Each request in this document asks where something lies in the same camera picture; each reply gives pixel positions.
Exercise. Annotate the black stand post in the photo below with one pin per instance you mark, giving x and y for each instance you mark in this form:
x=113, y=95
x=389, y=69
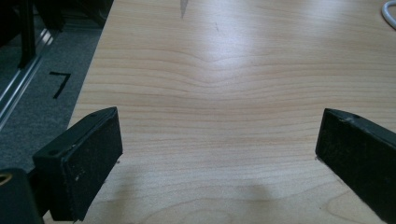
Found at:
x=27, y=37

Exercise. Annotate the black tape floor mark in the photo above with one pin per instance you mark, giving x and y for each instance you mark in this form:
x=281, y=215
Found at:
x=60, y=84

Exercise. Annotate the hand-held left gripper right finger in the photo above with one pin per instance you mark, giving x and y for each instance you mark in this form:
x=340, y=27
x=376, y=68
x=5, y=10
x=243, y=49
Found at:
x=358, y=161

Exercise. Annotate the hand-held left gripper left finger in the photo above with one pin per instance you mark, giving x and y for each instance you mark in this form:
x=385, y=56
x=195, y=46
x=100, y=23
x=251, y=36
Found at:
x=84, y=168

